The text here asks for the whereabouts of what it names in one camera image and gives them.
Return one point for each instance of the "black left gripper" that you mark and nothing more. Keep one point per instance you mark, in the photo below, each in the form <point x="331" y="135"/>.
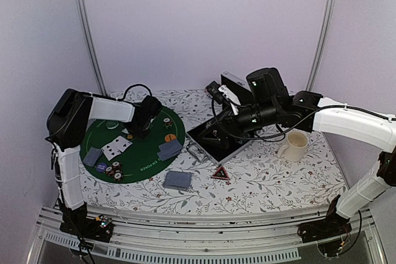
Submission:
<point x="141" y="135"/>

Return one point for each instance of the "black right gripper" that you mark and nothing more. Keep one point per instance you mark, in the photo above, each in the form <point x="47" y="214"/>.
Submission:
<point x="226" y="120"/>

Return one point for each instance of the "face-up clubs card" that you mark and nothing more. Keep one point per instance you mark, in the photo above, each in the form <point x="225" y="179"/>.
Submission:
<point x="121" y="143"/>

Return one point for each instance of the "clear dealer button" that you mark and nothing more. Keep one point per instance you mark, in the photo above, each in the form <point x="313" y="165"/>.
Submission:
<point x="112" y="125"/>

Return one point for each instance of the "small green chip stack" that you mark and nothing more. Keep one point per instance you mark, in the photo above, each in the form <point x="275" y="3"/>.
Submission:
<point x="167" y="122"/>

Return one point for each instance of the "orange big blind button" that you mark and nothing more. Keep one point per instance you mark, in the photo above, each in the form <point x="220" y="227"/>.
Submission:
<point x="170" y="137"/>

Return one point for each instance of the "single playing card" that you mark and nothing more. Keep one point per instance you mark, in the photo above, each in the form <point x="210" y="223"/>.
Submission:
<point x="169" y="147"/>

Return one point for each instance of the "dealt playing card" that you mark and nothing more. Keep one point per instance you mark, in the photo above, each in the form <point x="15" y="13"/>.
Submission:
<point x="92" y="157"/>
<point x="163" y="156"/>

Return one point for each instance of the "black red triangle token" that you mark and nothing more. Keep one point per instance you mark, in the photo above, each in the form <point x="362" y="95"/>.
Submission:
<point x="220" y="174"/>

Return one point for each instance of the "green and red chip stack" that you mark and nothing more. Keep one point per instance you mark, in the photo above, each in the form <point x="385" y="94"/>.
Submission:
<point x="114" y="170"/>

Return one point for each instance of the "blue playing card deck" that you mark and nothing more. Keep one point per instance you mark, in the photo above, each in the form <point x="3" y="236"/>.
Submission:
<point x="178" y="180"/>

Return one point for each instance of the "face-up spades card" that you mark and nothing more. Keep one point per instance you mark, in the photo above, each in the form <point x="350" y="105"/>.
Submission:
<point x="110" y="151"/>

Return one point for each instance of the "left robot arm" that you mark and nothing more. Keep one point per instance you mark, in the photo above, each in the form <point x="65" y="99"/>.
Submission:
<point x="67" y="125"/>

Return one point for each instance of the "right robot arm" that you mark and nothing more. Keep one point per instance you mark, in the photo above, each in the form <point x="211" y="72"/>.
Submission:
<point x="310" y="112"/>

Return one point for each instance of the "aluminium poker chip case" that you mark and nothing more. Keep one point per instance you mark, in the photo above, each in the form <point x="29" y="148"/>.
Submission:
<point x="218" y="156"/>

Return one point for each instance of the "green round poker mat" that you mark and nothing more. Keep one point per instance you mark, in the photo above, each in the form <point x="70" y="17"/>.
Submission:
<point x="140" y="161"/>

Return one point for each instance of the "white ribbed mug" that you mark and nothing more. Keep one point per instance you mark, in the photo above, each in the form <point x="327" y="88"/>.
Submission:
<point x="294" y="148"/>

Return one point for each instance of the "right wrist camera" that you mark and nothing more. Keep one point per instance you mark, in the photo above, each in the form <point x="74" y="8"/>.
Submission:
<point x="222" y="94"/>

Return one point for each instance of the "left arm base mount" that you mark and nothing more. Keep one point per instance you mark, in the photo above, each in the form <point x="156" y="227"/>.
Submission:
<point x="99" y="228"/>

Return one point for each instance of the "aluminium front rail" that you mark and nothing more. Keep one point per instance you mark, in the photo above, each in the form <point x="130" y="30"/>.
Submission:
<point x="143" y="237"/>

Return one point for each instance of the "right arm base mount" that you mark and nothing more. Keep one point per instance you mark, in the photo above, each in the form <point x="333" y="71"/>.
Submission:
<point x="332" y="225"/>

